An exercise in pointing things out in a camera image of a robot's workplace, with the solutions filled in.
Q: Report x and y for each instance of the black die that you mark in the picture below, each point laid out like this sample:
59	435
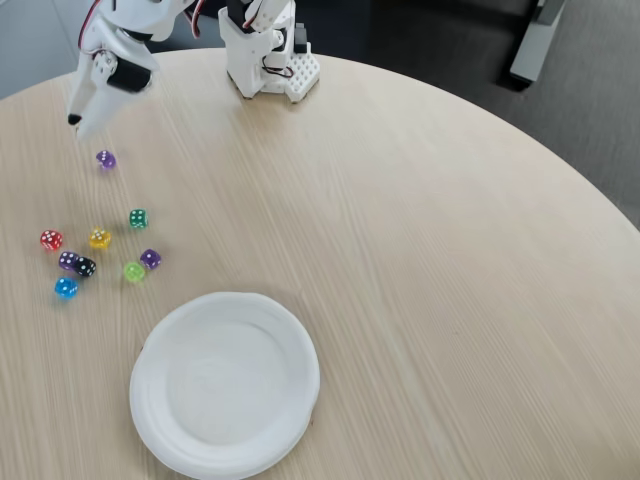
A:
85	267

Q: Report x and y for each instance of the blue translucent die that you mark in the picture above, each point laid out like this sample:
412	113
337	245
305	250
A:
65	288

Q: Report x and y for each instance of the red translucent die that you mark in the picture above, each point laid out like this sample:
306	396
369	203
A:
51	240

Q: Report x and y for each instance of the purple translucent die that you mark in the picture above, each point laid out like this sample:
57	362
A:
105	160
66	259
150	259

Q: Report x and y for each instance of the black office chair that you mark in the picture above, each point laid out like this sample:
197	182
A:
175	45

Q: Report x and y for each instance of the white paper plate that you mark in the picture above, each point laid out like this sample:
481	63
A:
225	385

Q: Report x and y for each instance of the yellow translucent die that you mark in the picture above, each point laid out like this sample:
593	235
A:
100	239

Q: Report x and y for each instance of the lime green translucent die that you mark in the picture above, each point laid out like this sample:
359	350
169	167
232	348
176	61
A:
134	272

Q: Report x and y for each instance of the grey desk leg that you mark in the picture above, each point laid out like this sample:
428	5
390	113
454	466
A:
532	45

